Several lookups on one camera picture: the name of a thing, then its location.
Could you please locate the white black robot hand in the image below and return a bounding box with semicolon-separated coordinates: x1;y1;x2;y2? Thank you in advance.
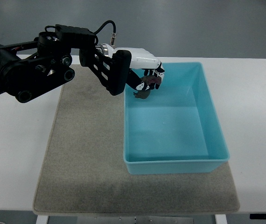
98;43;165;92

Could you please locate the brown hippo toy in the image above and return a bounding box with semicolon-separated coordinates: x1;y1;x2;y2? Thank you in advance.
133;75;162;99

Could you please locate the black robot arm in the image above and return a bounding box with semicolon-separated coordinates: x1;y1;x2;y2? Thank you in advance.
0;20;116;103

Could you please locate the blue plastic box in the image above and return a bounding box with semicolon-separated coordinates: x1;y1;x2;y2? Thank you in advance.
123;62;230;175

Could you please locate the beige felt mat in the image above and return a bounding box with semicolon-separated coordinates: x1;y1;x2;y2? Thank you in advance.
33;76;240;216

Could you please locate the grey metal table crossbar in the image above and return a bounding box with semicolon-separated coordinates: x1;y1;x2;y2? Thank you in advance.
77;216;194;224

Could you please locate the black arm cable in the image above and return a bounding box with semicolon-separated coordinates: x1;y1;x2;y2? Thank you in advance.
93;20;119;46

